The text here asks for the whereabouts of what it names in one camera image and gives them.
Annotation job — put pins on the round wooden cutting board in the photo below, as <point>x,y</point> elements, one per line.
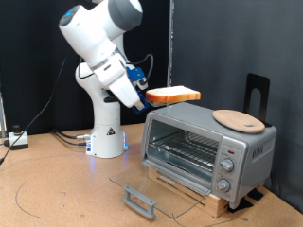
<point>240,121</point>

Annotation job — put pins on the vertical aluminium pole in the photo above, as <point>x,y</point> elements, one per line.
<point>170,47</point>

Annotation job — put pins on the slice of white bread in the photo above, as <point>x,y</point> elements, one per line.
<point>172,94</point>

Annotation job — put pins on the black foam pad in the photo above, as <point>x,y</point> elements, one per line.
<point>240,205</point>
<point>256,194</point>

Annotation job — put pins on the silver toaster oven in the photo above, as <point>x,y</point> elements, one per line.
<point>252,164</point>

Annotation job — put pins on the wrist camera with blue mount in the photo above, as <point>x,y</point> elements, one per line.
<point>135,75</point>

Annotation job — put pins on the black metal bookend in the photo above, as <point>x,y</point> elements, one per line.
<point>252,83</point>

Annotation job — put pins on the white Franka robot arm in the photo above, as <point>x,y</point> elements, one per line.
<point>107,126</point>

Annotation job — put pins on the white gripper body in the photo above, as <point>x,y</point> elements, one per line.
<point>120,85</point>

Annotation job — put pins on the wooden slatted crate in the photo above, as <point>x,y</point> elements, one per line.
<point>217,205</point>

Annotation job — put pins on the thin aluminium frame post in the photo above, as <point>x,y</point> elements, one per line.
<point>2,116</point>

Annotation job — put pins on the white power adapter box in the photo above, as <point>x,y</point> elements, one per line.
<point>18,138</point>

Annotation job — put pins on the silver oven knob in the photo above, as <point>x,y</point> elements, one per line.
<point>223,185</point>
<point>227,164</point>

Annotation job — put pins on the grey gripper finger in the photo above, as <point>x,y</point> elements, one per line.
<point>141,104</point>

